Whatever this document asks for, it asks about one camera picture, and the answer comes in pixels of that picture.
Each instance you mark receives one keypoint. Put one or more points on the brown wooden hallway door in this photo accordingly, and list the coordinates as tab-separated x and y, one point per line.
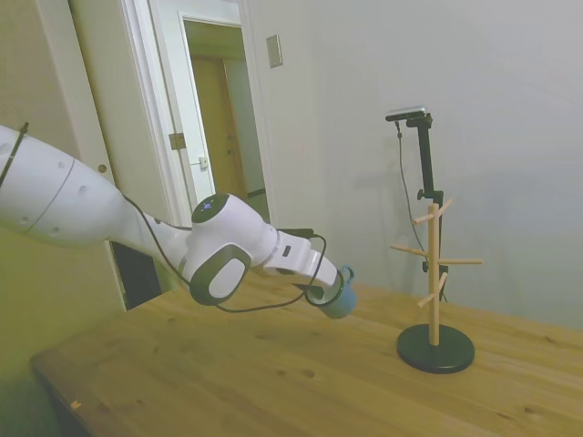
218	127

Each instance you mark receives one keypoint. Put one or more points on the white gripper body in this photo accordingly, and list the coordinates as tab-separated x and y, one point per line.
291	255

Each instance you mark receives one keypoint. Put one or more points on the white door frame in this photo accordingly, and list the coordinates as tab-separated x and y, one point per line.
159	91

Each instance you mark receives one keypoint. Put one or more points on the black exterior camera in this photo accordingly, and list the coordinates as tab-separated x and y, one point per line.
405	114

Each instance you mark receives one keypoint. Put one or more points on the black camera stand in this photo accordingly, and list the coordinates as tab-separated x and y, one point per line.
426	155

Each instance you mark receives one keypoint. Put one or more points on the metal strike plate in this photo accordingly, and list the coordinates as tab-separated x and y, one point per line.
203	161

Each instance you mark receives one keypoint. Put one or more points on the black box by wall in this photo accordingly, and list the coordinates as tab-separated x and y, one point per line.
136	277

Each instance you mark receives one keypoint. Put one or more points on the white open door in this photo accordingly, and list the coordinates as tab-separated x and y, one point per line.
114	91

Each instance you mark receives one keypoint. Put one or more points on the wooden mug tree black base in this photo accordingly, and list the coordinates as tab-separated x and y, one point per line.
432	355

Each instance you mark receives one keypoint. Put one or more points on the brass door hinge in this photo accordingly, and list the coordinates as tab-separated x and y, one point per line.
177	141

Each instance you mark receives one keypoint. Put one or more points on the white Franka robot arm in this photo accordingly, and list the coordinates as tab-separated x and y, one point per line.
91	214

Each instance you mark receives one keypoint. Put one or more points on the beige wall switch plate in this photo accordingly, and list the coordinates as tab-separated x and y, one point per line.
274	51

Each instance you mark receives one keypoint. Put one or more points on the blue enamel mug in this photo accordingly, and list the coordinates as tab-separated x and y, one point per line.
341	302

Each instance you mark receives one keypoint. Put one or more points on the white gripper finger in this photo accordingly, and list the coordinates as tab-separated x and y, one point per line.
328	271
314	281

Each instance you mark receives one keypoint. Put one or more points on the silver door knob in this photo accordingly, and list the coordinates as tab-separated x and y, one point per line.
103	168

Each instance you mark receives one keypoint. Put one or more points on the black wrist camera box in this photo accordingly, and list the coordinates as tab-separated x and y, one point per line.
298	232

